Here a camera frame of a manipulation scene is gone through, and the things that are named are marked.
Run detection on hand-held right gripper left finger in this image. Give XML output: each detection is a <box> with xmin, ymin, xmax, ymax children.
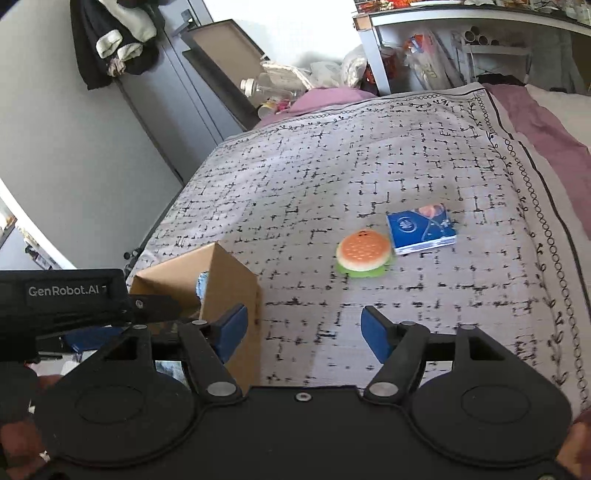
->
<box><xmin>69</xmin><ymin>304</ymin><xmax>249</xmax><ymax>403</ymax></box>

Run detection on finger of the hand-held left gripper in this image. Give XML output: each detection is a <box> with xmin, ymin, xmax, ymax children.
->
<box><xmin>107</xmin><ymin>294</ymin><xmax>184</xmax><ymax>325</ymax></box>
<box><xmin>37</xmin><ymin>326</ymin><xmax>136</xmax><ymax>357</ymax></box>

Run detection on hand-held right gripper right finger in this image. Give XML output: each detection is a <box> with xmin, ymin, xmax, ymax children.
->
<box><xmin>361</xmin><ymin>305</ymin><xmax>532</xmax><ymax>402</ymax></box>

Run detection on burger plush toy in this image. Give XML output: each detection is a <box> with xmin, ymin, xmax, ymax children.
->
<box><xmin>335</xmin><ymin>229</ymin><xmax>394</xmax><ymax>279</ymax></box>

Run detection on blue tissue packet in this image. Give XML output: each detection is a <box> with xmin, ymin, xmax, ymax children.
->
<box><xmin>386</xmin><ymin>203</ymin><xmax>458</xmax><ymax>256</ymax></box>

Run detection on person's left forearm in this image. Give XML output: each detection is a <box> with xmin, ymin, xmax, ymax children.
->
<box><xmin>0</xmin><ymin>413</ymin><xmax>52</xmax><ymax>468</ymax></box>

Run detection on person's left hand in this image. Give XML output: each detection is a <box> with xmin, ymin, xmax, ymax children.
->
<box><xmin>36</xmin><ymin>374</ymin><xmax>66</xmax><ymax>394</ymax></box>

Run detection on black and white printed blanket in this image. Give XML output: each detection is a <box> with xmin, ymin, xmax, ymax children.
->
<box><xmin>124</xmin><ymin>85</ymin><xmax>591</xmax><ymax>416</ymax></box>

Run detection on grey door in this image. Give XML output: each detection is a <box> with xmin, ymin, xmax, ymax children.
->
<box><xmin>115</xmin><ymin>0</ymin><xmax>252</xmax><ymax>186</ymax></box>

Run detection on clear plastic bottle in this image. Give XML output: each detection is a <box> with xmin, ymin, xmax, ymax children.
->
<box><xmin>239</xmin><ymin>71</ymin><xmax>308</xmax><ymax>101</ymax></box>

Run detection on large flat cardboard box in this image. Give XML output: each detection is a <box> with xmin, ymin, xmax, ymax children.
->
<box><xmin>182</xmin><ymin>19</ymin><xmax>274</xmax><ymax>133</ymax></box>

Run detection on hanging clothes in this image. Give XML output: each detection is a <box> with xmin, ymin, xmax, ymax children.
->
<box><xmin>69</xmin><ymin>0</ymin><xmax>160</xmax><ymax>91</ymax></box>

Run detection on pile of plastic bags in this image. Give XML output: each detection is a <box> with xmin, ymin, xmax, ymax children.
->
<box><xmin>308</xmin><ymin>43</ymin><xmax>371</xmax><ymax>89</ymax></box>

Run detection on white pillow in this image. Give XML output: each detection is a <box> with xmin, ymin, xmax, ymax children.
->
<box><xmin>525</xmin><ymin>83</ymin><xmax>591</xmax><ymax>155</ymax></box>

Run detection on white desk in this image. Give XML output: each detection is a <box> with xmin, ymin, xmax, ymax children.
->
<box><xmin>352</xmin><ymin>0</ymin><xmax>591</xmax><ymax>96</ymax></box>

